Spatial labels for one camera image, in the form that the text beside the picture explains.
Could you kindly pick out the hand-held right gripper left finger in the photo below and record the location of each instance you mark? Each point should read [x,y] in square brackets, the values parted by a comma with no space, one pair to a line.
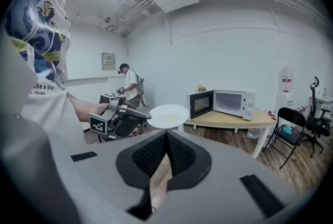
[140,158]

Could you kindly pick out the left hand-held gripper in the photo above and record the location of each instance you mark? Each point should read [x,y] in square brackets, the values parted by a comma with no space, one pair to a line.
[98,124]

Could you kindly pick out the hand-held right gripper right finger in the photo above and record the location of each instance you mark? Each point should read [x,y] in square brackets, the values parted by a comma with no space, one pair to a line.
[187,158]

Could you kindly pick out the white plate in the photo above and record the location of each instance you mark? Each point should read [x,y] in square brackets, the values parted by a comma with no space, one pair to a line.
[158,121]

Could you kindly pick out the white microwave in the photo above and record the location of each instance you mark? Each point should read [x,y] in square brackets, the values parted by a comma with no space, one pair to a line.
[247,106]

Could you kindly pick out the person's left forearm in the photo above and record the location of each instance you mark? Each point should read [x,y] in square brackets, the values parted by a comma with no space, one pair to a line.
[83,108]

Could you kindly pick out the wooden table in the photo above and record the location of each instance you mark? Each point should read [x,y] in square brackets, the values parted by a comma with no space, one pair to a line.
[223,119]

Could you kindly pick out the white bag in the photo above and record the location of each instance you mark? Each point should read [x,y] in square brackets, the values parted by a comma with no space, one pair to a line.
[253,134]

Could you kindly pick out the pink flower bouquet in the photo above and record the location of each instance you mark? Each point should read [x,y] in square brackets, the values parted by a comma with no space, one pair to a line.
[200,88]

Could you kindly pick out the blue object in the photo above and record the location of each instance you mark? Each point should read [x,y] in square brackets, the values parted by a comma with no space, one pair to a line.
[287,129]

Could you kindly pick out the black folding chair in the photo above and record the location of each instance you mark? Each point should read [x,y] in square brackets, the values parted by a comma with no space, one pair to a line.
[291,116]

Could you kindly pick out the white water dispenser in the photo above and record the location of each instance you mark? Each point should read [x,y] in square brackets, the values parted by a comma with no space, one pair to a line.
[284,102]

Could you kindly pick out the water jug red label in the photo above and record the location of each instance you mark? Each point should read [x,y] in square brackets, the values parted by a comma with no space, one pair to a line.
[286,80]

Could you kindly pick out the person's white printed t-shirt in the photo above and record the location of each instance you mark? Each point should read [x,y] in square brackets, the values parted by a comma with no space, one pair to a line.
[46,23]

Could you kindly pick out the black office chair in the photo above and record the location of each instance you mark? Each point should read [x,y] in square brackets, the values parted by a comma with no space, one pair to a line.
[316,124]

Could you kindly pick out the white desk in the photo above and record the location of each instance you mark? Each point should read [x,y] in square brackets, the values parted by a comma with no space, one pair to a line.
[322,100]

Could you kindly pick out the beige wall panel box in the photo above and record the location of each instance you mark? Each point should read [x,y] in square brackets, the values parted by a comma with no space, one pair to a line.
[108,61]

